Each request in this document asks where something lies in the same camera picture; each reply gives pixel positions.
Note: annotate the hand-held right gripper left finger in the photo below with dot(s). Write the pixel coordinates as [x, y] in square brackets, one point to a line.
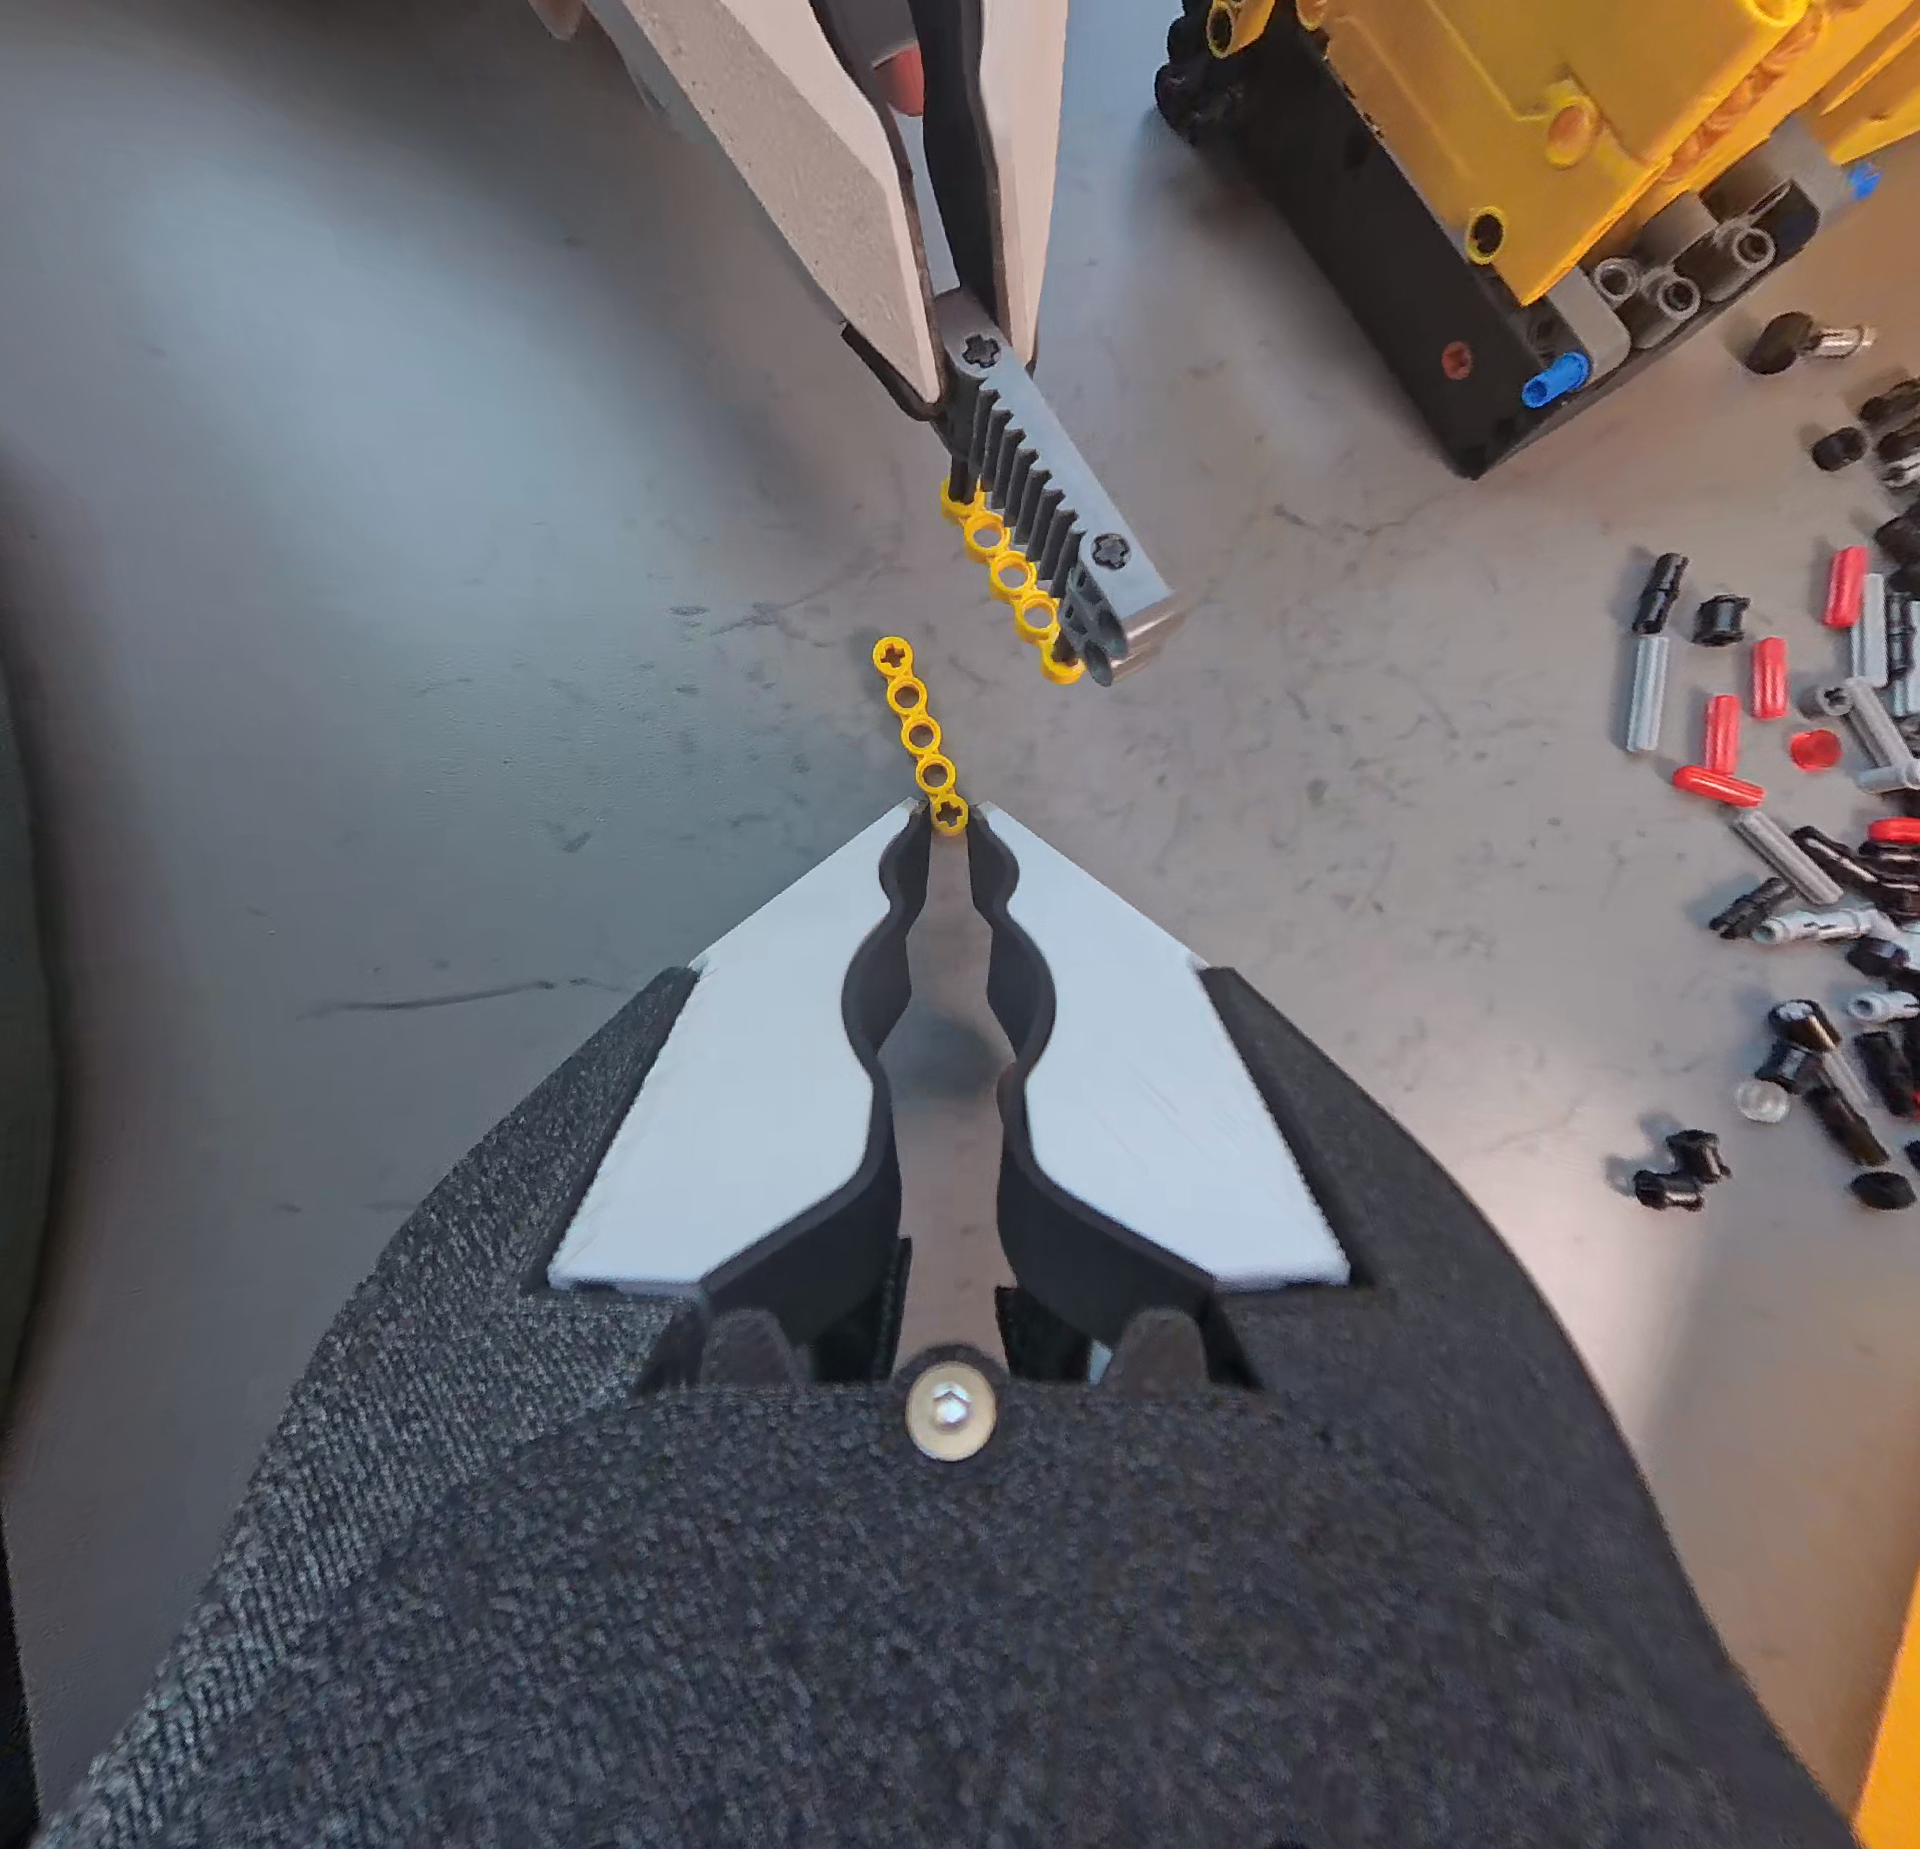
[737, 1129]

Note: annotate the pile of small lego pins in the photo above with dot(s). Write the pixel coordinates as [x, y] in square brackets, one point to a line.
[1717, 787]

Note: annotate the yellow black lego model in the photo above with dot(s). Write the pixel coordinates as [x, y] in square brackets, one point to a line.
[1424, 51]

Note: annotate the yellow lego beam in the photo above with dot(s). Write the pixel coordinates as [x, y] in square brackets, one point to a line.
[984, 537]
[919, 733]

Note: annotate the yellow plastic bin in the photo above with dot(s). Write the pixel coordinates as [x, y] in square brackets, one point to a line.
[1894, 1788]

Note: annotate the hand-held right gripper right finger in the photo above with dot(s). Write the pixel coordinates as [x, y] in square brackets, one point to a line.
[1170, 1129]

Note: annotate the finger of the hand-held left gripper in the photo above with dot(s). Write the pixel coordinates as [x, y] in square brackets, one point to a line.
[1029, 79]
[722, 79]

